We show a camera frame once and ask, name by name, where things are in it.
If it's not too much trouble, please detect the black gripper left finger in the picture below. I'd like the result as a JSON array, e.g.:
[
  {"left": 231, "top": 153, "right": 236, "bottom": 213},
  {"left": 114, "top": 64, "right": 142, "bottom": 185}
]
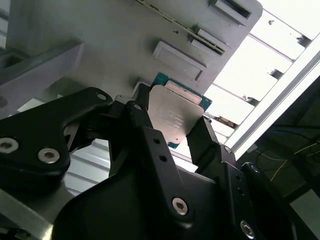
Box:
[{"left": 0, "top": 83, "right": 197, "bottom": 223}]

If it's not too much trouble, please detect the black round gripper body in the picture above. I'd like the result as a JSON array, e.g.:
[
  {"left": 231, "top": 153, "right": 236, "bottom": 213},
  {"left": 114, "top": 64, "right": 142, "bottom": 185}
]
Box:
[{"left": 53, "top": 164, "right": 236, "bottom": 240}]

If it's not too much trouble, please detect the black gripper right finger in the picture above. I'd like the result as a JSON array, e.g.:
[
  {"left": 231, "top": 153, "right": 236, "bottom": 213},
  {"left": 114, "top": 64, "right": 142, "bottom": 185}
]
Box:
[{"left": 186, "top": 116, "right": 316, "bottom": 240}]

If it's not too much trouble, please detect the silver CPU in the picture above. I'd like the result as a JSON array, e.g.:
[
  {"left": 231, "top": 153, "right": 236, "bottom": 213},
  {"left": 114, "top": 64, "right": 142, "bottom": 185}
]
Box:
[{"left": 146, "top": 71, "right": 213, "bottom": 151}]

